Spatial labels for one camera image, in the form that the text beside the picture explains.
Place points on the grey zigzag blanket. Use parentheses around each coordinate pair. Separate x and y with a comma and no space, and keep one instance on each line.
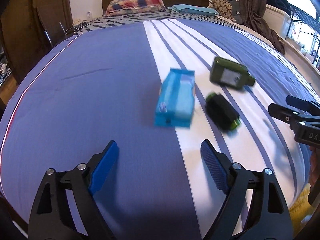
(140,21)

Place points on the black thread spool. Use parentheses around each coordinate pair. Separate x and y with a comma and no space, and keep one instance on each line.
(222,111)

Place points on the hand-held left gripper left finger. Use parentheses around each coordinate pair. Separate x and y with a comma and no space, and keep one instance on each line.
(103,166)

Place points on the yellow fluffy rug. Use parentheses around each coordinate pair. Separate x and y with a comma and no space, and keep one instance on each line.
(300,207)

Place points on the plaid pillow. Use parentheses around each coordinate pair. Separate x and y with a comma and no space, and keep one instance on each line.
(135,5)

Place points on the blue cardboard box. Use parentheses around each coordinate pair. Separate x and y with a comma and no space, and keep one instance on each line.
(176,97)

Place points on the white wall outlet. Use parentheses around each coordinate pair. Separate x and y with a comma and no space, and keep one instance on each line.
(88,14)

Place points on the wooden nightstand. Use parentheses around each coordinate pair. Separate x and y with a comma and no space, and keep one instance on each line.
(71,33)

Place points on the dark green flask bottle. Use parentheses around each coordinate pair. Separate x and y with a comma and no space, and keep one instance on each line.
(230,73)

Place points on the brown curtain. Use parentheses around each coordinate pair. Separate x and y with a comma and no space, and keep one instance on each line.
(250,5)

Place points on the white storage box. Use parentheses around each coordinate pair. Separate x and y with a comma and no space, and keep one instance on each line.
(277,20)

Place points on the black metal rack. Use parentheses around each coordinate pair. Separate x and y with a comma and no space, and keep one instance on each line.
(305,30)

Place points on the dark wooden wardrobe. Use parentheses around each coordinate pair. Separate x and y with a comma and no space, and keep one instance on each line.
(22,30)

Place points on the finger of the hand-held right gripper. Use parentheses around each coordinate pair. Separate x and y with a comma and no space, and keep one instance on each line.
(282,112)
(302,103)

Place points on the patterned backpack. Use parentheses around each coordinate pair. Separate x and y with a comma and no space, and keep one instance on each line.
(227,6)

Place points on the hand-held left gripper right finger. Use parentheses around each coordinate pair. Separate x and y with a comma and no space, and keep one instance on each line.
(215,166)

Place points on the teal pillow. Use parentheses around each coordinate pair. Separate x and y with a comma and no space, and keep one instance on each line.
(192,9)

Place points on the blue striped bedspread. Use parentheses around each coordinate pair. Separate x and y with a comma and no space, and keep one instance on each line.
(87,92)

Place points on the person's right hand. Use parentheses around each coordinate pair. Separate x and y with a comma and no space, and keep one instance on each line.
(315,167)

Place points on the folded dark chair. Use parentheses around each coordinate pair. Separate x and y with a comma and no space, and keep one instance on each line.
(45,27)

